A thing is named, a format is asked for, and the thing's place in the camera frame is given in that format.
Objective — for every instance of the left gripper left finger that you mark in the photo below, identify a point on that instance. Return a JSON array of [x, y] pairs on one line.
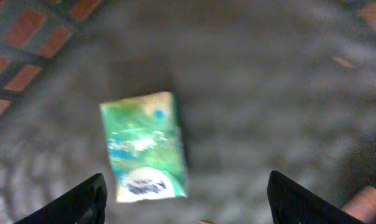
[[84, 204]]

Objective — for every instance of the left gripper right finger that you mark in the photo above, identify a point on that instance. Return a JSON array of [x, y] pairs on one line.
[[291, 203]]

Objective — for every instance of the green tissue packet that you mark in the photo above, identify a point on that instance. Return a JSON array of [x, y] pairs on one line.
[[145, 151]]

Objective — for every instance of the grey plastic mesh basket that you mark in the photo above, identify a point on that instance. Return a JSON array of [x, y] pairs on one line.
[[261, 86]]

